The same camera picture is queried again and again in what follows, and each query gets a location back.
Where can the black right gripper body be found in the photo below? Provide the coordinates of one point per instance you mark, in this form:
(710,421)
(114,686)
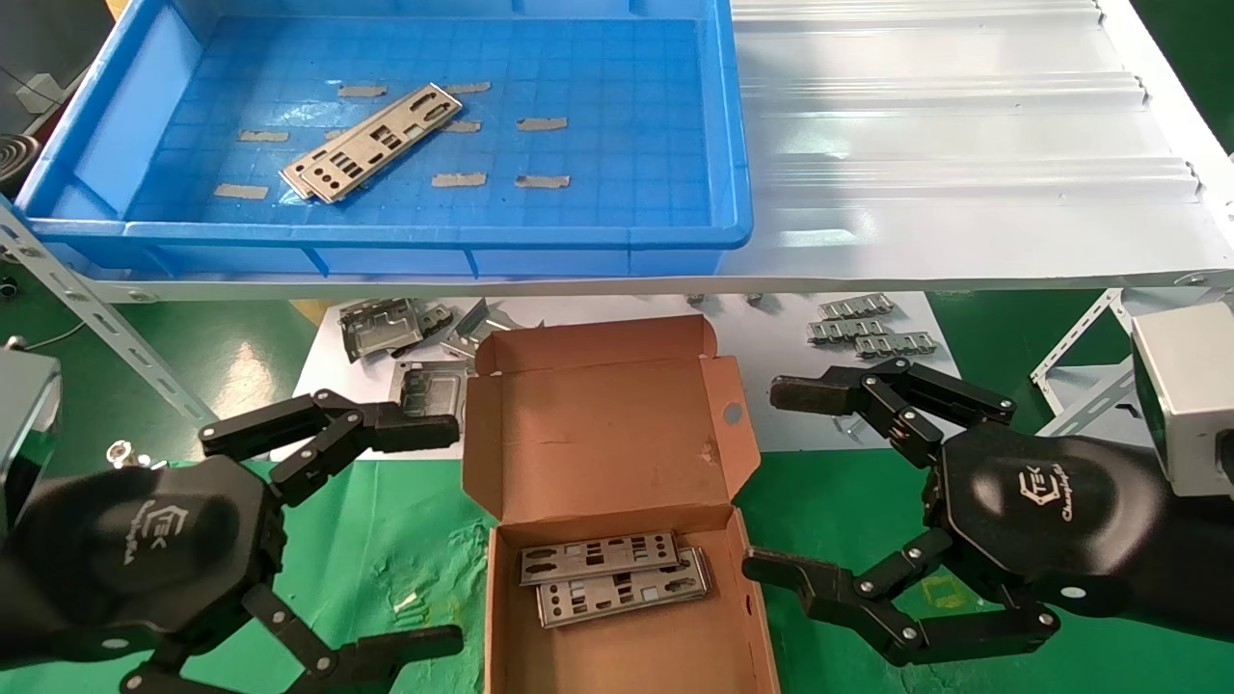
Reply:
(1051,501)

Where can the large bent metal bracket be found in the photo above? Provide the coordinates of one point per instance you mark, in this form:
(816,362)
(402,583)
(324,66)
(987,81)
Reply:
(381,328)

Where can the blue plastic tray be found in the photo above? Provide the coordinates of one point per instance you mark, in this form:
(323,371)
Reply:
(617,145)

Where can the angled sheet metal piece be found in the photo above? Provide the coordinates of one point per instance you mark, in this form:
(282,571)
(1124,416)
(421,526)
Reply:
(477,328)

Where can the square grey metal bracket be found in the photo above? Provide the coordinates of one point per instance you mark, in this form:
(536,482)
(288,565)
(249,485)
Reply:
(429,386)

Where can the small metal bracket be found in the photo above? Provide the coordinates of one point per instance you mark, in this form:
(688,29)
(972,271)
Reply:
(436,318)

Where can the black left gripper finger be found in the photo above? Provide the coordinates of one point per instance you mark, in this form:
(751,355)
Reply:
(415,434)
(386,660)

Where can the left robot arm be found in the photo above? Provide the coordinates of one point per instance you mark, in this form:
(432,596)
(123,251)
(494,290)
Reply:
(8,598)

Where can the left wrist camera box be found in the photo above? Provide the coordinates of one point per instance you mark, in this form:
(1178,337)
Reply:
(24,424)

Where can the white lower rack shelf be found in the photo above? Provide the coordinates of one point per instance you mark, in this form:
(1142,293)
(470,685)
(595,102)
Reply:
(1094,400)

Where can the perforated steel shelf leg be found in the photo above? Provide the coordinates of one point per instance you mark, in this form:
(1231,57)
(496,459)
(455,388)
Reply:
(1076,335)
(96,313)

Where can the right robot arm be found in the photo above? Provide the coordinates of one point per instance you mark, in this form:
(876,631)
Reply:
(1195,578)

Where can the brown cardboard box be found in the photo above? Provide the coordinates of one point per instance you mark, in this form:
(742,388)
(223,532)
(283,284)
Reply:
(598,434)

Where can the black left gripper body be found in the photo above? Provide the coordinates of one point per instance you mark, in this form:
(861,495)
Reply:
(145,549)

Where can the chrome stool base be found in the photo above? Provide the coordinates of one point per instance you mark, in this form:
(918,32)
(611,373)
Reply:
(14,159)

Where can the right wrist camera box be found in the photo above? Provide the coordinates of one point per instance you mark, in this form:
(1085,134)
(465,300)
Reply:
(1191,395)

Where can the white metal shelf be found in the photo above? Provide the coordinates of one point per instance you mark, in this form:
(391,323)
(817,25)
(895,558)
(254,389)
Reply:
(964,145)

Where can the white tape scrap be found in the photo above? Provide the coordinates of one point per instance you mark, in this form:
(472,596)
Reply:
(409,600)

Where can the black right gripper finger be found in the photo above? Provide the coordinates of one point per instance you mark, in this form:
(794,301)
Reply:
(819,588)
(819,393)

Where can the silver IO shield plate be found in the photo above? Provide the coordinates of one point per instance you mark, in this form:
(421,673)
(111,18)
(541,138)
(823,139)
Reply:
(578,557)
(292,178)
(386,135)
(627,593)

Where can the green table cloth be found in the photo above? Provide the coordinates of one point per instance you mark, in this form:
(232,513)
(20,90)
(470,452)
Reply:
(386,540)

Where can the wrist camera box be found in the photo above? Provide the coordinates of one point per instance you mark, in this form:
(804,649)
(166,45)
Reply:
(24,424)
(1191,395)

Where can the white lower board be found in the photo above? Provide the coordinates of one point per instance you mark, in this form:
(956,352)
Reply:
(771,386)

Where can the silver binder clip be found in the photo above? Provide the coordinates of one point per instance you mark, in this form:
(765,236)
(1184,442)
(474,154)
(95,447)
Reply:
(120,449)

